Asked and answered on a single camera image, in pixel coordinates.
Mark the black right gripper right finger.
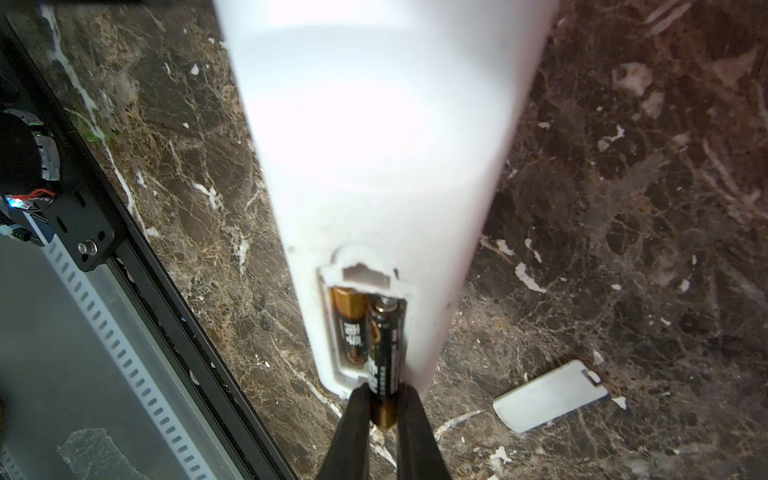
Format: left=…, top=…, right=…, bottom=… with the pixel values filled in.
left=396, top=384, right=452, bottom=480

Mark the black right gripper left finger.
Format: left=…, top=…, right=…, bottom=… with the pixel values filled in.
left=316, top=384, right=371, bottom=480

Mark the gold AA battery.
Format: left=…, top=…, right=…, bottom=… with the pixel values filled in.
left=367, top=296, right=406, bottom=429
left=330, top=287, right=368, bottom=368

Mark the white remote control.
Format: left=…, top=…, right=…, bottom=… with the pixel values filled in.
left=214, top=1, right=559, bottom=398

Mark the white battery cover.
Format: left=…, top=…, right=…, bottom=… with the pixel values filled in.
left=493, top=360, right=609, bottom=434

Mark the white ventilated strip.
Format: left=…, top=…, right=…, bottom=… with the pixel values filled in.
left=26, top=215, right=240, bottom=479

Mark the black front mounting rail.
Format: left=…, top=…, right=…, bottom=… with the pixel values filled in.
left=1, top=21, right=294, bottom=479

